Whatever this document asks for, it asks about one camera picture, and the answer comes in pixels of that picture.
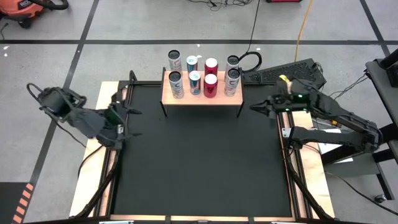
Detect black table mat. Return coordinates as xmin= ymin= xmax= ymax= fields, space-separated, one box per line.
xmin=113 ymin=82 xmax=294 ymax=218

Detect black perforated metal box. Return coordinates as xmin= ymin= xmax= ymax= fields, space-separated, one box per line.
xmin=242 ymin=58 xmax=327 ymax=91

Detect yellow hanging cable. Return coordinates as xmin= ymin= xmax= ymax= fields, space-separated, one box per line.
xmin=294 ymin=0 xmax=314 ymax=63

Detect teal and red can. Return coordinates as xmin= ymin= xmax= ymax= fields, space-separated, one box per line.
xmin=185 ymin=54 xmax=200 ymax=74

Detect small yellow object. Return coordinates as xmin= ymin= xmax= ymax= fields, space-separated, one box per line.
xmin=279 ymin=74 xmax=293 ymax=94

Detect orange black striped mat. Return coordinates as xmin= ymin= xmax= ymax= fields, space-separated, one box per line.
xmin=0 ymin=182 xmax=35 ymax=224

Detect wooden shelf black metal legs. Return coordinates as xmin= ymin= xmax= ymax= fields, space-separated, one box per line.
xmin=159 ymin=67 xmax=245 ymax=119

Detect black vacuum hose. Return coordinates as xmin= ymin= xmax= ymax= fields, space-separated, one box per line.
xmin=29 ymin=0 xmax=70 ymax=11

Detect black metal stand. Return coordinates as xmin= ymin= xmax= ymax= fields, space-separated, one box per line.
xmin=320 ymin=48 xmax=398 ymax=202

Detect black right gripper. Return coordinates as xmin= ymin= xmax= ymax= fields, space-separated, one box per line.
xmin=249 ymin=92 xmax=313 ymax=118

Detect red beverage can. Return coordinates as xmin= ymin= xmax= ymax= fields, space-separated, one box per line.
xmin=203 ymin=73 xmax=219 ymax=99

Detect black floor cable bundle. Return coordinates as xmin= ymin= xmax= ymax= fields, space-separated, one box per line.
xmin=186 ymin=0 xmax=253 ymax=12

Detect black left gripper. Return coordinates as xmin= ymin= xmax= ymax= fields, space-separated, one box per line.
xmin=104 ymin=103 xmax=143 ymax=141

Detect thin black cable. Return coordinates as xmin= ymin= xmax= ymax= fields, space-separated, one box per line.
xmin=238 ymin=0 xmax=262 ymax=73

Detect Celsius can pineapple print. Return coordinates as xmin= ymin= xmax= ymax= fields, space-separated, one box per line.
xmin=168 ymin=70 xmax=185 ymax=100

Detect white paper sheet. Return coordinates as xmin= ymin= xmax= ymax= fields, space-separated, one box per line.
xmin=317 ymin=128 xmax=354 ymax=165

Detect red Coca-Cola can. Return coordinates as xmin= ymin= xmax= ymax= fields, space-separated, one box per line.
xmin=204 ymin=57 xmax=219 ymax=77

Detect light wooden table board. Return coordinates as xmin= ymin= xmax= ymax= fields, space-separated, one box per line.
xmin=68 ymin=81 xmax=128 ymax=218
xmin=278 ymin=81 xmax=336 ymax=219

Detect Celsius Peach Vibe can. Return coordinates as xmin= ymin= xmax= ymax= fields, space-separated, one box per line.
xmin=226 ymin=55 xmax=240 ymax=72

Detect silver Celsius can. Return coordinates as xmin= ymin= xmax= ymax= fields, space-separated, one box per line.
xmin=167 ymin=49 xmax=183 ymax=74

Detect orange shop vacuum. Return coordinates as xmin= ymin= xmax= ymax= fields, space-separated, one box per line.
xmin=0 ymin=0 xmax=46 ymax=29

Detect blue Red Bull can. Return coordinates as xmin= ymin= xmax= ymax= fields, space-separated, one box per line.
xmin=188 ymin=70 xmax=202 ymax=96

